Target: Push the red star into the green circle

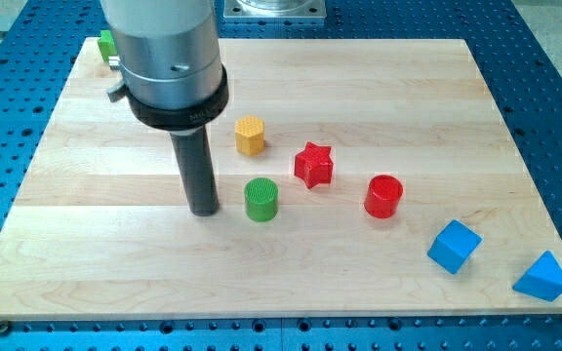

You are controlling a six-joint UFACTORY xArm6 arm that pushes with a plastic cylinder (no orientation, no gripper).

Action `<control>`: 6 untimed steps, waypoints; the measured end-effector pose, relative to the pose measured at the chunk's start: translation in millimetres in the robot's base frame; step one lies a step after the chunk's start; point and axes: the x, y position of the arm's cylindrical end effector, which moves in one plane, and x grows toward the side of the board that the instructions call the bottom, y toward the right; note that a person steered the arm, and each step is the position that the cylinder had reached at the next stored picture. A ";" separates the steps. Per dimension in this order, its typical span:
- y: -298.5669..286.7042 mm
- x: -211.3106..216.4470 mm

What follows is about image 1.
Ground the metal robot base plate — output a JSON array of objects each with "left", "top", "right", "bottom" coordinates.
[{"left": 223, "top": 0, "right": 327, "bottom": 20}]

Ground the green block at back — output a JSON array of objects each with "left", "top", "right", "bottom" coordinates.
[{"left": 97, "top": 29, "right": 118, "bottom": 62}]

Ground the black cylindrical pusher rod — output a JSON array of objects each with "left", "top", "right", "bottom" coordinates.
[{"left": 170, "top": 127, "right": 220, "bottom": 216}]

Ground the blue cube block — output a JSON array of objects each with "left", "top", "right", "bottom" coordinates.
[{"left": 427, "top": 219, "right": 482, "bottom": 274}]

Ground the yellow hexagon block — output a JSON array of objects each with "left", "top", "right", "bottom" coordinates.
[{"left": 234, "top": 116, "right": 264, "bottom": 156}]

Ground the red star block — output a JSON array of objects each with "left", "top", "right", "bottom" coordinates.
[{"left": 294, "top": 141, "right": 334, "bottom": 189}]

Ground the wooden board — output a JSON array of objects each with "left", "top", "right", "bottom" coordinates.
[{"left": 0, "top": 38, "right": 562, "bottom": 321}]

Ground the blue triangle block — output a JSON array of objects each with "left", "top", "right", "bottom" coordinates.
[{"left": 512, "top": 251, "right": 562, "bottom": 301}]

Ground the red cylinder block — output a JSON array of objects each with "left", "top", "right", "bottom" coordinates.
[{"left": 364, "top": 175, "right": 404, "bottom": 219}]

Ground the green cylinder block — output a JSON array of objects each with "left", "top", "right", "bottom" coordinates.
[{"left": 244, "top": 177, "right": 279, "bottom": 222}]

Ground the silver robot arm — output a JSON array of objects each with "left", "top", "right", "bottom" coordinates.
[{"left": 100, "top": 0, "right": 228, "bottom": 134}]

